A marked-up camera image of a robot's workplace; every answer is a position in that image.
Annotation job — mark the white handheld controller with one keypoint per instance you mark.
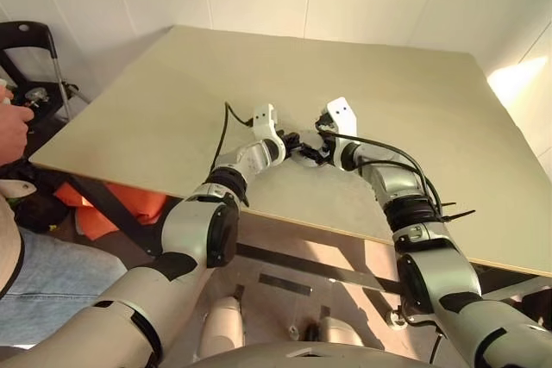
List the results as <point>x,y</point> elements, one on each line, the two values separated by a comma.
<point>4,100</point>

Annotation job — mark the black cart frame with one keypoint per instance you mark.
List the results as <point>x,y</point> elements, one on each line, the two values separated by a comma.
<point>26,29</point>

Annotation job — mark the black metal table frame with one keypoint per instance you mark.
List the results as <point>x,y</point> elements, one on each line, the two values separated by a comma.
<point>113,209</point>

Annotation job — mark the black bag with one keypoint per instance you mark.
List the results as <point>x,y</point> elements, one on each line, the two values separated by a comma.
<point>39,213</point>

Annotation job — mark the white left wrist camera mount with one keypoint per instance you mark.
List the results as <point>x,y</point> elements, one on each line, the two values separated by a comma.
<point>263,116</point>

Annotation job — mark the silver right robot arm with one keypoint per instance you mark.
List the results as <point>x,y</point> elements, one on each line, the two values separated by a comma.
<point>440,273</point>

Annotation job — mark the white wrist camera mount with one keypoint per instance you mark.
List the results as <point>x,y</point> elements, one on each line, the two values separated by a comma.
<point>263,116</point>
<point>343,114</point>

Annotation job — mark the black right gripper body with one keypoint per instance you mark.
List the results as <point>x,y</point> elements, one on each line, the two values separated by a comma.
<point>328,148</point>

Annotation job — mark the beige robot leg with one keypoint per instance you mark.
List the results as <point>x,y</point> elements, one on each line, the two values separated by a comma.
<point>222,320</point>
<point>345,331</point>

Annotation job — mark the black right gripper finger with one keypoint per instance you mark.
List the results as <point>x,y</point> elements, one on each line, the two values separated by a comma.
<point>315,155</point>

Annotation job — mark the beige left robot leg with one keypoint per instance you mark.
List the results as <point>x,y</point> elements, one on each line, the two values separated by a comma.
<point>222,320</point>

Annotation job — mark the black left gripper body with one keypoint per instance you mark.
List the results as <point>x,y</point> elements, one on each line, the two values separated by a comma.
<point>288,147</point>

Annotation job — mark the silver robot torso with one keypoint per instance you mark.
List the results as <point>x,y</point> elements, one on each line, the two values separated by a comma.
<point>302,358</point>

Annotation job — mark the bare person hand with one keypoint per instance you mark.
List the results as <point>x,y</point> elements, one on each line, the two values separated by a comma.
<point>13,131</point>

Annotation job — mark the person's blue jeans leg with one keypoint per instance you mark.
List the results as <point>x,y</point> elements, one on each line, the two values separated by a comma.
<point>56,273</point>

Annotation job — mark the black floor tape strip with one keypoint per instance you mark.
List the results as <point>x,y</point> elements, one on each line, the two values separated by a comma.
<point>284,285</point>

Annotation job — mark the black object under table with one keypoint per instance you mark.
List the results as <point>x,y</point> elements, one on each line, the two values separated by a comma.
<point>539,303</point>

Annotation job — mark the orange cloth bag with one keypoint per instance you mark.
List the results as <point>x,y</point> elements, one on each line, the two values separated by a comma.
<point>142,204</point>

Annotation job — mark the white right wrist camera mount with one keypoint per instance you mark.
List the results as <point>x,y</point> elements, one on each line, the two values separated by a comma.
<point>343,114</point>

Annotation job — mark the grey caster wheel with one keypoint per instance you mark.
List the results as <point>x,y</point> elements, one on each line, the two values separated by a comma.
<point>394,318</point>

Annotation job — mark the beige right robot leg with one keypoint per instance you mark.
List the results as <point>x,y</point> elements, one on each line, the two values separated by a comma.
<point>345,331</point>

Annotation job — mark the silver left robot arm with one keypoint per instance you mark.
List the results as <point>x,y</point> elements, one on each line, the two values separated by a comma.
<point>194,226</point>

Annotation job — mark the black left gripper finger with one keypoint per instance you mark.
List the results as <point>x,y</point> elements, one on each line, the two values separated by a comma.
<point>302,153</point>
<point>296,138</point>

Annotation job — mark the small shiny metal object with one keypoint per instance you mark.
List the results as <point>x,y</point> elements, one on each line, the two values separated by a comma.
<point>36,94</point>

